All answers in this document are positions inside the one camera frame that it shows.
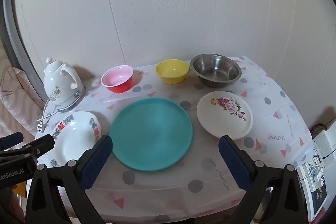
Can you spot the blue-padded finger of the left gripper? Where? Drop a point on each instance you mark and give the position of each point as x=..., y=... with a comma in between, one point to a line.
x=11, y=140

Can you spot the teal round plastic plate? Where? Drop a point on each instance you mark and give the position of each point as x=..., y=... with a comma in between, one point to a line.
x=151, y=134

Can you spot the red plastic bowl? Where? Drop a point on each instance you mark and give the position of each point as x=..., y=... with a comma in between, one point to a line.
x=118, y=79

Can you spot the patterned white tablecloth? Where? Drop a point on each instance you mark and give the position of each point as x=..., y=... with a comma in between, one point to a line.
x=200, y=183

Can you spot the white plate red character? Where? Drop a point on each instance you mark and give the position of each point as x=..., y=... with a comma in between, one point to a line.
x=73, y=133

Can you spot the white box with cables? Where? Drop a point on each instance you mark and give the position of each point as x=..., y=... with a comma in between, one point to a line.
x=317, y=174

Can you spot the stainless steel bowl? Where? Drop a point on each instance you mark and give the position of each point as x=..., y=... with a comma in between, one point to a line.
x=215, y=71

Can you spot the white plate pink flowers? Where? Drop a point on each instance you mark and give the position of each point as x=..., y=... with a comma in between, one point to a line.
x=223, y=113

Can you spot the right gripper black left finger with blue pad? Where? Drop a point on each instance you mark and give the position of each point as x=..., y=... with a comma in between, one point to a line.
x=45, y=204

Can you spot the pink striped bedding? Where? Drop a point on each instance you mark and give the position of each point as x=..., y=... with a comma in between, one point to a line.
x=20, y=105

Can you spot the white ceramic electric kettle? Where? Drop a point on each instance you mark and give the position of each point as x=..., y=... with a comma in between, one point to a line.
x=62, y=85

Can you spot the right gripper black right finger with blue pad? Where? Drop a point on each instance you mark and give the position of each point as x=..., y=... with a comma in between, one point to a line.
x=286, y=203

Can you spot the yellow plastic bowl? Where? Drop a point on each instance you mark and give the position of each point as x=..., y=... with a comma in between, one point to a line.
x=172, y=71

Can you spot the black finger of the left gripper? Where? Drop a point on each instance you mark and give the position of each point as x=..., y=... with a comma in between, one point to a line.
x=36, y=148

